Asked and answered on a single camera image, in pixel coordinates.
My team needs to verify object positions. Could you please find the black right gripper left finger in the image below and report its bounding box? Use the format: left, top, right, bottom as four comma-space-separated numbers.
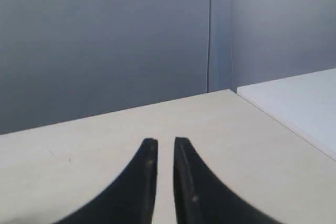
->
57, 138, 158, 223

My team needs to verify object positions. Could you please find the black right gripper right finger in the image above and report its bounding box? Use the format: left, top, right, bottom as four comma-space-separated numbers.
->
173, 137, 277, 223

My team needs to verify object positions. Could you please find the white side table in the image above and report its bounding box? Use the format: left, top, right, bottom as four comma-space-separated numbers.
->
237, 68, 336, 159

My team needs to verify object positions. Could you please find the thin dark hanging cable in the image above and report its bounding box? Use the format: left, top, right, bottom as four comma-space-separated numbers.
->
206, 0, 212, 94

